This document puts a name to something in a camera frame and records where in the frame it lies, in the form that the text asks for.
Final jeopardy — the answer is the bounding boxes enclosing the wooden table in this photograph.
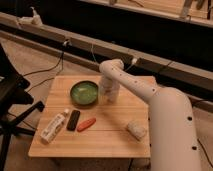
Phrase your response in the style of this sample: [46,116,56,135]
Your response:
[29,75,150,158]

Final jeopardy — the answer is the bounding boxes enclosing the white plastic cup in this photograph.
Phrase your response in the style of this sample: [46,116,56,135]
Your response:
[107,91,119,103]

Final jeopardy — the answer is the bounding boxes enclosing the orange carrot toy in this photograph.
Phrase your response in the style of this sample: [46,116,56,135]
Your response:
[77,118,96,132]

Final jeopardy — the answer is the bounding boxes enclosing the white tube bottle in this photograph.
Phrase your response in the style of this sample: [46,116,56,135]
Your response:
[40,109,69,143]

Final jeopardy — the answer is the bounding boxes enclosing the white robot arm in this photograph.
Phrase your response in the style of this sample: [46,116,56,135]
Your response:
[99,59,201,171]

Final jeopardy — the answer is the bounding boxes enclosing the white clamp on rail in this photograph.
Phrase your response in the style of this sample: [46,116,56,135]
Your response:
[17,6,43,27]

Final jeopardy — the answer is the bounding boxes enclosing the green ceramic bowl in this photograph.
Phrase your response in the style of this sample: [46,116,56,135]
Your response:
[70,80,98,106]

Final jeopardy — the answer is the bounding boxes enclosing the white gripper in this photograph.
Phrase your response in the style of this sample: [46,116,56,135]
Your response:
[99,76,120,98]

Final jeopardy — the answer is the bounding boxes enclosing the grey sponge block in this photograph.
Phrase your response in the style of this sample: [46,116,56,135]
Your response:
[126,120,147,141]

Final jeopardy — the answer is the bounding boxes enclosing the black office chair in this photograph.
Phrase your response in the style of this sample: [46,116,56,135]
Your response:
[0,43,45,171]

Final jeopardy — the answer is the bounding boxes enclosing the long metal rail beam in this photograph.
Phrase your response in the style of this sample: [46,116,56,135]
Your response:
[0,12,213,113]

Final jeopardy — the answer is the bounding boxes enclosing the black floor cables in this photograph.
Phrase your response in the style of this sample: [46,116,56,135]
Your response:
[197,138,213,171]

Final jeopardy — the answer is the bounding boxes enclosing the black cable left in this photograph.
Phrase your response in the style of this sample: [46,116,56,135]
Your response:
[20,39,72,94]

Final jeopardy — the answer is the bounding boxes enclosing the black rectangular remote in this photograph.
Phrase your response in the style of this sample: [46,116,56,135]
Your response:
[67,110,80,131]

